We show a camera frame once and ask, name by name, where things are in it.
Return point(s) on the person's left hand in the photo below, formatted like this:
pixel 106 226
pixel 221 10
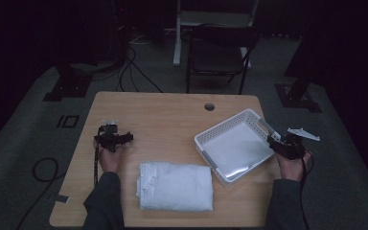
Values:
pixel 110 161

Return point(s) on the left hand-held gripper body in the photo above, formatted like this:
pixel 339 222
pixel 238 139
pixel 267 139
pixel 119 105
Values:
pixel 109 138

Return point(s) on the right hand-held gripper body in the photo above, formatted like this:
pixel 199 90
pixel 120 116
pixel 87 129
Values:
pixel 290 147

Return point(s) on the black stand base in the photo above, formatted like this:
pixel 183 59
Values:
pixel 297 97
pixel 68 84

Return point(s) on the white plastic basket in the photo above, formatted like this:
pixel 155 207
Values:
pixel 236 150

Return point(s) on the person's right hand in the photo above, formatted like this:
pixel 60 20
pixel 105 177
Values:
pixel 290 169

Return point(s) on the white metal desk frame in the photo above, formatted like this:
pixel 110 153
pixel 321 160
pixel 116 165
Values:
pixel 177 38

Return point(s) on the white cloth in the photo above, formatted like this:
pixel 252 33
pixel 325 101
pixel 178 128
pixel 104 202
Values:
pixel 175 187

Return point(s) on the black folding chair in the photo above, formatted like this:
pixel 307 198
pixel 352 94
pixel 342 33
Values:
pixel 217 54

